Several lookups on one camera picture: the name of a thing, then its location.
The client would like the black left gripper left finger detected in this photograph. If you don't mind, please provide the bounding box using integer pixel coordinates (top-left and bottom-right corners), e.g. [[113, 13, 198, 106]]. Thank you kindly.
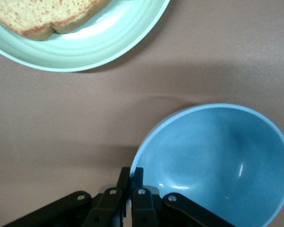
[[2, 167, 131, 227]]

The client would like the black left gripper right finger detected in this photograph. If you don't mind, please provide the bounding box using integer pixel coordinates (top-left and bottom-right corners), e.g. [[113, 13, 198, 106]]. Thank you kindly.
[[132, 167, 232, 227]]

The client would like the blue bowl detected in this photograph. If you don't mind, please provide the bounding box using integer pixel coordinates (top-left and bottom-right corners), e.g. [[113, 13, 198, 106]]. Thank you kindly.
[[129, 103, 284, 227]]

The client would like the brown table cover mat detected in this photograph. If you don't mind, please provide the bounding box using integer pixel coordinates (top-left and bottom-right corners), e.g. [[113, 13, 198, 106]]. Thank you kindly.
[[0, 0, 284, 227]]

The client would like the light green plate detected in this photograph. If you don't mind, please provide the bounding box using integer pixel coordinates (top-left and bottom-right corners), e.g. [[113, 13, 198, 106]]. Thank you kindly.
[[0, 0, 171, 73]]

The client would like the brown bread slice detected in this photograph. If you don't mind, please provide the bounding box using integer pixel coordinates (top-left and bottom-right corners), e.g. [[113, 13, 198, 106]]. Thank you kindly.
[[0, 0, 112, 41]]

